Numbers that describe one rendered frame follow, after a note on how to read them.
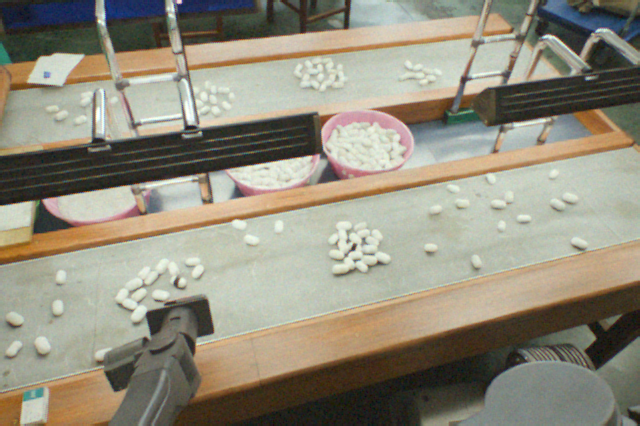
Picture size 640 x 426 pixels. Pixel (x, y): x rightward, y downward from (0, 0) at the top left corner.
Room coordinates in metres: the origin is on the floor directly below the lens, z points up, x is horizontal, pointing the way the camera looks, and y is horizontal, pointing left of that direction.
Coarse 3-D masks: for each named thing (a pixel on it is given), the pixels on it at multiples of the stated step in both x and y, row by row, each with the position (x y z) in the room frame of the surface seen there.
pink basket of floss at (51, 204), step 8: (48, 200) 0.74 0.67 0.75; (56, 200) 0.77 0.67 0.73; (48, 208) 0.71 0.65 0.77; (56, 208) 0.74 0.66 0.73; (128, 208) 0.72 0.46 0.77; (136, 208) 0.75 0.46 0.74; (64, 216) 0.69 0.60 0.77; (112, 216) 0.70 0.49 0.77; (120, 216) 0.71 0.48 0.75; (128, 216) 0.73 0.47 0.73; (72, 224) 0.70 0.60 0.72; (80, 224) 0.69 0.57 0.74; (88, 224) 0.68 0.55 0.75
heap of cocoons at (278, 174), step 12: (240, 168) 0.92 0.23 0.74; (252, 168) 0.93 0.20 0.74; (264, 168) 0.94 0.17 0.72; (276, 168) 0.93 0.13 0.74; (288, 168) 0.93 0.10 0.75; (300, 168) 0.95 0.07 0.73; (240, 180) 0.89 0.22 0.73; (252, 180) 0.88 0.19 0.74; (264, 180) 0.88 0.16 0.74; (276, 180) 0.89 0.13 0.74; (288, 180) 0.90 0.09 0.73
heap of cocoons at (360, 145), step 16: (336, 128) 1.12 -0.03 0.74; (352, 128) 1.13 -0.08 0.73; (368, 128) 1.14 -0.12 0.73; (336, 144) 1.04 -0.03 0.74; (352, 144) 1.07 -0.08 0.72; (368, 144) 1.06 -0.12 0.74; (384, 144) 1.06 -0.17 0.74; (400, 144) 1.08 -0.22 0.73; (352, 160) 0.98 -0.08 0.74; (368, 160) 0.99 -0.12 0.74; (384, 160) 0.99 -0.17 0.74; (400, 160) 1.00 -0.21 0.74; (352, 176) 0.93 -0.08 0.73
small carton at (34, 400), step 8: (24, 392) 0.28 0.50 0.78; (32, 392) 0.28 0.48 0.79; (40, 392) 0.28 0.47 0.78; (48, 392) 0.28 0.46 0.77; (24, 400) 0.26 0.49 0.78; (32, 400) 0.26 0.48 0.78; (40, 400) 0.26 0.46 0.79; (24, 408) 0.25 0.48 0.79; (32, 408) 0.25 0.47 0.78; (40, 408) 0.25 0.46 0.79; (24, 416) 0.24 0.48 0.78; (32, 416) 0.24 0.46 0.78; (40, 416) 0.24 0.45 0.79; (24, 424) 0.22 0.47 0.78; (32, 424) 0.23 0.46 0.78; (40, 424) 0.23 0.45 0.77
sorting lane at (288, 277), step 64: (448, 192) 0.89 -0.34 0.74; (576, 192) 0.92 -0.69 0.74; (64, 256) 0.59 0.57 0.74; (128, 256) 0.61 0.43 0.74; (192, 256) 0.62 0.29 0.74; (256, 256) 0.63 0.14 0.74; (320, 256) 0.65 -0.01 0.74; (448, 256) 0.67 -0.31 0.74; (512, 256) 0.69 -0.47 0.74; (0, 320) 0.43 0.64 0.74; (64, 320) 0.44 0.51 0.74; (128, 320) 0.45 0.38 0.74; (256, 320) 0.47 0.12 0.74; (0, 384) 0.30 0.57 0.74
